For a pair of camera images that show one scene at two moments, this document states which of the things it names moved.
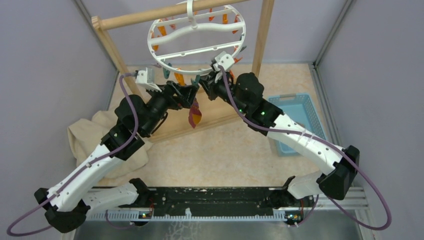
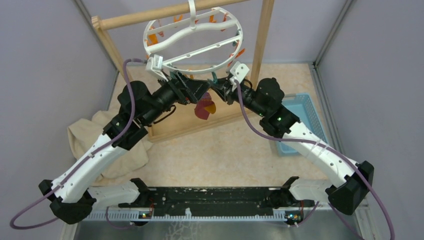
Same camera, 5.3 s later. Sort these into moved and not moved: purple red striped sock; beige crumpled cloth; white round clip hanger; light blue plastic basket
Moved: purple red striped sock
Not moved: beige crumpled cloth; white round clip hanger; light blue plastic basket
